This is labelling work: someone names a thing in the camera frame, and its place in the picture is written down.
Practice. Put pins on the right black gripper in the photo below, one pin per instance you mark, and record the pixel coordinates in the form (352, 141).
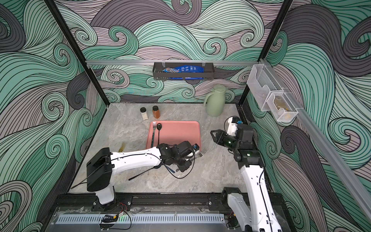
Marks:
(222, 140)

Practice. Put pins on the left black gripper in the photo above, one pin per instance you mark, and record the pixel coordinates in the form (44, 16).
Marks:
(186, 166)

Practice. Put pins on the pink plastic tray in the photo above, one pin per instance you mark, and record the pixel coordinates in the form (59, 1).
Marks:
(175, 132)

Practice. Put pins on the grey handled fork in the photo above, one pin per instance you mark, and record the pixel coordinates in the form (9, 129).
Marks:
(202, 152)

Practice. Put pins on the black spoon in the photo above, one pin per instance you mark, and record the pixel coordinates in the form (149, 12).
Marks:
(132, 178)
(159, 127)

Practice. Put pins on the green handled fork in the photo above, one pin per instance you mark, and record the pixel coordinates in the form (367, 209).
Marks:
(154, 126)

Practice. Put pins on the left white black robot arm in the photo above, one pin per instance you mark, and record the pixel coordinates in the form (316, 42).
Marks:
(106, 164)

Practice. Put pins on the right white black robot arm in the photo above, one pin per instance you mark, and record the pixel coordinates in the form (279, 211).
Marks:
(258, 215)

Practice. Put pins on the gold fork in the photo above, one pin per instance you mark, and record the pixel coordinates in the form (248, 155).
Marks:
(122, 147)

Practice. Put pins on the orange spice jar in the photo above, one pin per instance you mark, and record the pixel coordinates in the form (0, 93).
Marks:
(156, 112)

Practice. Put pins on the sage green thermos jug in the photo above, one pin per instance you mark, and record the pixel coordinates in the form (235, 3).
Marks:
(215, 100)

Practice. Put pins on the small clear bin with contents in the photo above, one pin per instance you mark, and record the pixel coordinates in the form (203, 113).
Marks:
(281, 107)

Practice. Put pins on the white spice jar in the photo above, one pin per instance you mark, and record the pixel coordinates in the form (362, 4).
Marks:
(144, 114)

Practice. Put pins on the blue snack packet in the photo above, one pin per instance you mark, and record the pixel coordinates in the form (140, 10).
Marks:
(184, 69)

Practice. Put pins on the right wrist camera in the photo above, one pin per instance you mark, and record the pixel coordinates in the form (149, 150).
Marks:
(232, 128)

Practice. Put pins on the white perforated cable duct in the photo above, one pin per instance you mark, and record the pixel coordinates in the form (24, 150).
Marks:
(145, 219)

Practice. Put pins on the clear plastic wall bin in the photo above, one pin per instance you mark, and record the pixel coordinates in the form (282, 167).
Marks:
(262, 84)

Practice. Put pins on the dark metal wall shelf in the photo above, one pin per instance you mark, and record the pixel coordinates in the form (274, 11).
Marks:
(208, 73)

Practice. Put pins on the aluminium wall rail back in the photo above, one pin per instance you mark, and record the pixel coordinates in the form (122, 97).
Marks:
(151, 62)

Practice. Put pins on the aluminium wall rail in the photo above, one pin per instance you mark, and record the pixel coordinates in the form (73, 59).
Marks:
(151, 62)
(332, 156)

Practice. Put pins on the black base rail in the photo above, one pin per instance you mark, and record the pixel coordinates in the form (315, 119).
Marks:
(210, 201)

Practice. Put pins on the aluminium wall rail right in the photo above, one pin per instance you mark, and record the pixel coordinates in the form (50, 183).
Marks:
(332, 156)

